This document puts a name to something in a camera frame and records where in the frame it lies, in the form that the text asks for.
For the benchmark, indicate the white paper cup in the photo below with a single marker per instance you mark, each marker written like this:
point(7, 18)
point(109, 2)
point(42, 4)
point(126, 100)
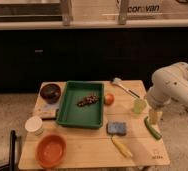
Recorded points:
point(34, 125)

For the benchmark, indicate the dark brown bowl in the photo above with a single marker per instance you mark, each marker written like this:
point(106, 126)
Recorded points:
point(50, 93)

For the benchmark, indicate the orange tomato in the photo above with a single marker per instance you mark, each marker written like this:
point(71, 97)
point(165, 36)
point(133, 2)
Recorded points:
point(109, 99)

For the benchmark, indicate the wooden folding table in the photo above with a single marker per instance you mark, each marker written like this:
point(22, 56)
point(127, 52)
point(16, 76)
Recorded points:
point(93, 148)

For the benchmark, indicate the green cucumber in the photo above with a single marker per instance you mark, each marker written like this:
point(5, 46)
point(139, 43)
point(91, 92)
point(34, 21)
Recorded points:
point(151, 130)

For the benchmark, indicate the blue sponge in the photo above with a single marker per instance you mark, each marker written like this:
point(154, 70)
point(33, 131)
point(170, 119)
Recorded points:
point(116, 128)

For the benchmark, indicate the white box with lettering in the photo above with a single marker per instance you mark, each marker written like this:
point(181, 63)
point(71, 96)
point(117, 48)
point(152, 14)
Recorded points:
point(144, 6)

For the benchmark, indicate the small wooden cutting board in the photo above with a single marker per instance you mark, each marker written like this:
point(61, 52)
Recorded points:
point(46, 111)

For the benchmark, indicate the green plastic tray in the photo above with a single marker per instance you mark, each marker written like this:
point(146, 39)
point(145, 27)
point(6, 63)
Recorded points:
point(89, 116)

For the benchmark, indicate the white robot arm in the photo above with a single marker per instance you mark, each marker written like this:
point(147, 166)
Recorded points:
point(170, 82)

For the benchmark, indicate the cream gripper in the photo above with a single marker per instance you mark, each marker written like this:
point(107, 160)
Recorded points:
point(154, 116)

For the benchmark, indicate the red bowl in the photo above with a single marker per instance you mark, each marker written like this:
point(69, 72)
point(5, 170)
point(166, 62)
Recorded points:
point(50, 151)

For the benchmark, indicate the yellow banana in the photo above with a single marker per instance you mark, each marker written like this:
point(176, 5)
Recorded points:
point(121, 147)

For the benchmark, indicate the black chair frame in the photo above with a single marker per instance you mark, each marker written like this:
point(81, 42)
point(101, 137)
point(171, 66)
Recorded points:
point(10, 166)

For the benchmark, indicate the yellow-green translucent cup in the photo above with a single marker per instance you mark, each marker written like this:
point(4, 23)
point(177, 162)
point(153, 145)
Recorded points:
point(139, 105)

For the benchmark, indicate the brown food pile in tray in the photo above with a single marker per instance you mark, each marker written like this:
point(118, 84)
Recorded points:
point(88, 100)

